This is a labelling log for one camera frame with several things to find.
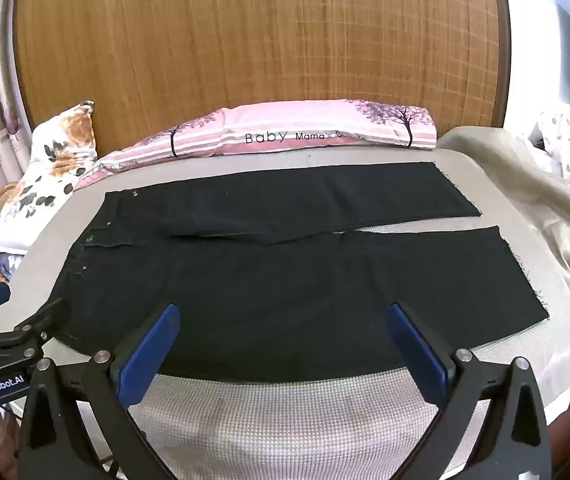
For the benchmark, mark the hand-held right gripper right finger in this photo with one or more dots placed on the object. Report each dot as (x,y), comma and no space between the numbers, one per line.
(417,357)

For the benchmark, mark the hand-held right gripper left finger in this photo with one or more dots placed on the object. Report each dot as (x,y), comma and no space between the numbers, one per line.
(149,357)

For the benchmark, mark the black pants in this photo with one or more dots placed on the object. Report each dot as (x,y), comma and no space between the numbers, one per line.
(265,285)

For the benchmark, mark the white floral pillow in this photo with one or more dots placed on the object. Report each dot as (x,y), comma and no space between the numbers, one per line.
(55,160)

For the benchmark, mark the beige blanket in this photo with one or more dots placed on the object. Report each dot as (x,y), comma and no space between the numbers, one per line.
(530,185)

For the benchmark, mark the pink striped tree-print pillow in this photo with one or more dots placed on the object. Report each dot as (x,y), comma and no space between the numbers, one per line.
(275,125)

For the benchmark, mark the bamboo mat headboard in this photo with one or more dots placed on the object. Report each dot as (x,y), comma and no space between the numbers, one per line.
(240,35)

